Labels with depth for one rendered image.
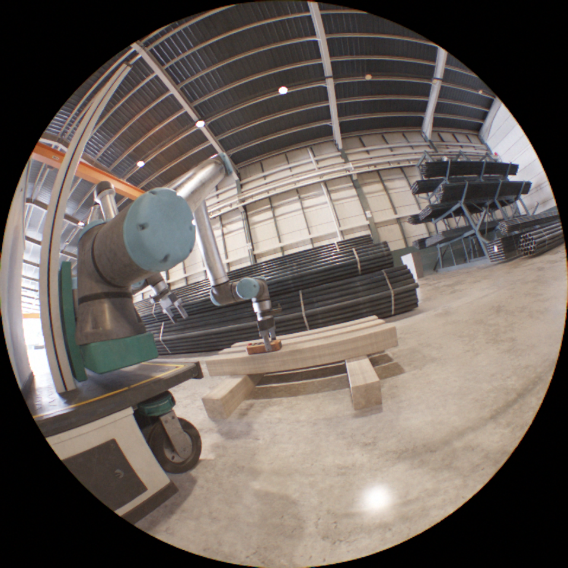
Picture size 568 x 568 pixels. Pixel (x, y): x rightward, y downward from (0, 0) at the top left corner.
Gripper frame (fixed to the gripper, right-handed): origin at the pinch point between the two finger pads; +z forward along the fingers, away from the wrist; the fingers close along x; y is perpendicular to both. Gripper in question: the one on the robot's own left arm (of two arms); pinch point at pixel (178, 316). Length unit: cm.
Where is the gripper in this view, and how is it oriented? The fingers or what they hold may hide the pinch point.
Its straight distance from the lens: 118.1
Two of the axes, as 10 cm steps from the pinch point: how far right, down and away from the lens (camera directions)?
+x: -8.1, 3.4, 4.8
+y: 3.3, -4.1, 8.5
